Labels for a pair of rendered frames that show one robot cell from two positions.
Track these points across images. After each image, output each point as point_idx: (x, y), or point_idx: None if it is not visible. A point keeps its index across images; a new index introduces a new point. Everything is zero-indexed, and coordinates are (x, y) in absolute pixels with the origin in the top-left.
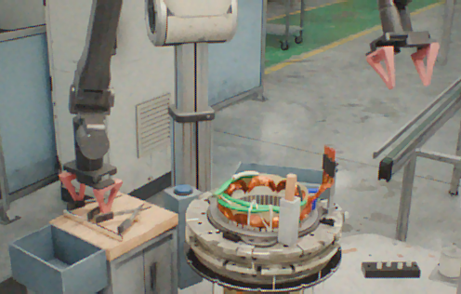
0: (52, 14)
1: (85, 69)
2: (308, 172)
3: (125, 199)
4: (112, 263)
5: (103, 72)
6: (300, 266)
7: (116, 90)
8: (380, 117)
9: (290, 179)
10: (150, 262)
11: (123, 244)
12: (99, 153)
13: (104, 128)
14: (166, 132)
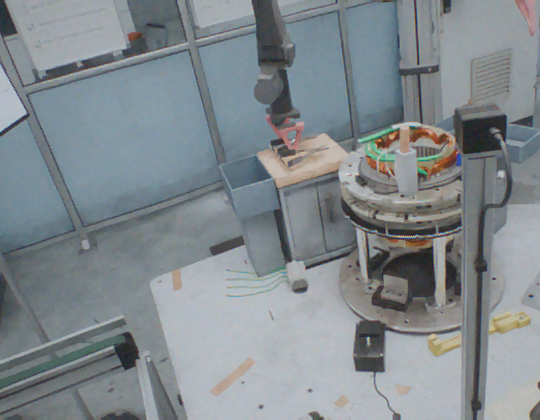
0: None
1: (257, 28)
2: (515, 129)
3: (324, 140)
4: (281, 191)
5: (271, 29)
6: (413, 217)
7: (450, 46)
8: None
9: (401, 131)
10: (324, 195)
11: (289, 176)
12: (270, 99)
13: (271, 79)
14: (505, 86)
